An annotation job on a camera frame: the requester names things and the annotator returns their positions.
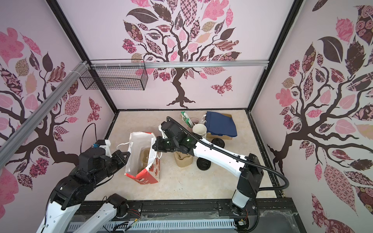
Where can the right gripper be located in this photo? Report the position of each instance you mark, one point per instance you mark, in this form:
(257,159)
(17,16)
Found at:
(162,143)

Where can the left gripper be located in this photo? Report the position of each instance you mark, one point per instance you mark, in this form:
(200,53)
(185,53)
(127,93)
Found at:
(122,161)

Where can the red and white paper bag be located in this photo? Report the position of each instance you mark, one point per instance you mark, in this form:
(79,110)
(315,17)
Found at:
(137,142)

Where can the black plastic cup lid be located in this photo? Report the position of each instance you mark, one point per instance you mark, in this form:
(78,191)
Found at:
(218,142)

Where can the single pulp cup carrier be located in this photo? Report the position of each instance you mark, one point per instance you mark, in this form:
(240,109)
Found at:
(144,158)

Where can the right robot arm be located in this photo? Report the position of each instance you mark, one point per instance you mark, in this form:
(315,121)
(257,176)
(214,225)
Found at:
(247,169)

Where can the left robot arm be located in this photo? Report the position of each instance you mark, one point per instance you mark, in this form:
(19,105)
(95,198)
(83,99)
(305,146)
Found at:
(70,192)

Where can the brown pulp cup carrier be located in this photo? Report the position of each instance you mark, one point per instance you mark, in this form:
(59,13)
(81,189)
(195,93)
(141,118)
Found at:
(183,160)

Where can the green wrapped straw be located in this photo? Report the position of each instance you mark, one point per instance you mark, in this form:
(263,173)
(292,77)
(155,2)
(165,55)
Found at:
(187,119)

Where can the stack of paper cups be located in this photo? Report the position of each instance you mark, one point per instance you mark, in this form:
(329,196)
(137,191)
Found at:
(200,129)

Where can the pink straw holder cup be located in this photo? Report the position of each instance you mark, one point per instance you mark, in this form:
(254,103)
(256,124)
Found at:
(193,121)

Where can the brown cardboard box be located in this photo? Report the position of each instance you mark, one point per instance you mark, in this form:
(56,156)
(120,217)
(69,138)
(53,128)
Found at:
(210,136)

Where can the dark blue napkin stack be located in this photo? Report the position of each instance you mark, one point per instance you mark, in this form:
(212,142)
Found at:
(220,125)

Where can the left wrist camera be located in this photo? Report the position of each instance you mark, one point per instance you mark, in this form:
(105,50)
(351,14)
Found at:
(105,144)

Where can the white slotted cable duct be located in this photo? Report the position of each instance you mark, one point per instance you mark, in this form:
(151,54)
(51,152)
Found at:
(165,225)

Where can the black wire basket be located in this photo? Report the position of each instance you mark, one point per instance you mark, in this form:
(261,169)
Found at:
(115,74)

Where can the aluminium rail back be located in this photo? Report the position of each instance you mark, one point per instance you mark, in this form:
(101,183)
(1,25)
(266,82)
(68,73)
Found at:
(194,64)

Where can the aluminium rail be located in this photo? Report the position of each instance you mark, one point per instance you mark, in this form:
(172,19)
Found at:
(194,64)
(10,147)

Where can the aluminium rail left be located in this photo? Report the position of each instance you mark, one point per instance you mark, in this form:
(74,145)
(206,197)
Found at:
(10,147)

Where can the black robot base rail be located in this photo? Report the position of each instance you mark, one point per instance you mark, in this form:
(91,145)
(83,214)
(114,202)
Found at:
(204,209)

